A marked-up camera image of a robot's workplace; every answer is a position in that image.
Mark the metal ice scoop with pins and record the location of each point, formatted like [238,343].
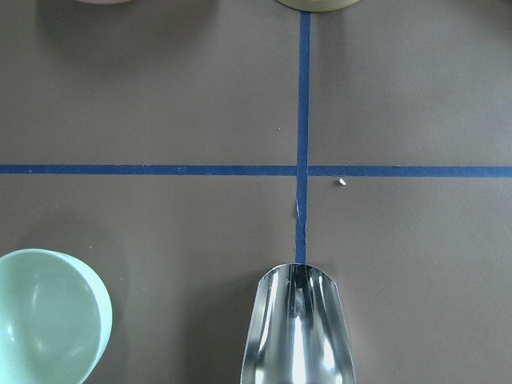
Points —
[297,331]

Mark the pink bowl with ice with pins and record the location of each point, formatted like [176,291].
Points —
[104,2]

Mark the green bowl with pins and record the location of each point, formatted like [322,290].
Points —
[56,318]

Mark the round wooden stand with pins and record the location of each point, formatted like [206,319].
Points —
[318,6]

